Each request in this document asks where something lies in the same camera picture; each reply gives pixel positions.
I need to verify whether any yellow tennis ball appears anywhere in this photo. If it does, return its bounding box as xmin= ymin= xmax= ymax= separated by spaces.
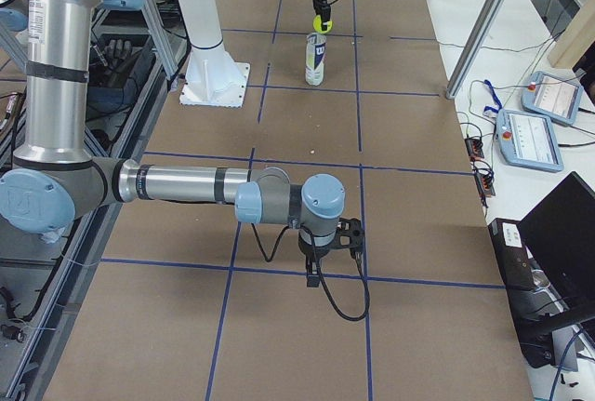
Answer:
xmin=312 ymin=15 xmax=333 ymax=34

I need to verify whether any far teach pendant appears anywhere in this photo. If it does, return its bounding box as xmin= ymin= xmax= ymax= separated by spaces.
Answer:
xmin=522 ymin=71 xmax=582 ymax=126

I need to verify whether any aluminium frame post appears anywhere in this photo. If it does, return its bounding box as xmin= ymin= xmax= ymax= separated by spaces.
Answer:
xmin=445 ymin=0 xmax=505 ymax=100

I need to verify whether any clear tennis ball can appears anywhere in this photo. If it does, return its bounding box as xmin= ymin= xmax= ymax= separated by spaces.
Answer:
xmin=305 ymin=33 xmax=326 ymax=86

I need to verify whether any near teach pendant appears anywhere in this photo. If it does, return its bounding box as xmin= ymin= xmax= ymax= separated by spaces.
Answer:
xmin=496 ymin=109 xmax=564 ymax=172

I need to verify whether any black laptop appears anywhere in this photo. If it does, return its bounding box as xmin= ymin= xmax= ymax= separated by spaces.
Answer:
xmin=489 ymin=171 xmax=594 ymax=371

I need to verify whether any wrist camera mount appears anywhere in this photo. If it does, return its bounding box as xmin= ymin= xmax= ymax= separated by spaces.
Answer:
xmin=334 ymin=218 xmax=364 ymax=264

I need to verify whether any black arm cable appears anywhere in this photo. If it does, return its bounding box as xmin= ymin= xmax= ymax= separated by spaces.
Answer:
xmin=250 ymin=223 xmax=371 ymax=322

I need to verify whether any teach pendant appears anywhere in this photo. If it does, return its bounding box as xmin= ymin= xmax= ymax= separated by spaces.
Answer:
xmin=522 ymin=71 xmax=582 ymax=126
xmin=496 ymin=109 xmax=564 ymax=172

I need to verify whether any blue lanyard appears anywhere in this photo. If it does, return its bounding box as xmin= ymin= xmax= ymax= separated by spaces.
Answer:
xmin=481 ymin=78 xmax=503 ymax=118

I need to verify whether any white pedestal column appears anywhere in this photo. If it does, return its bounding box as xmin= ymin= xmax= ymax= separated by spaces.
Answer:
xmin=178 ymin=0 xmax=250 ymax=108

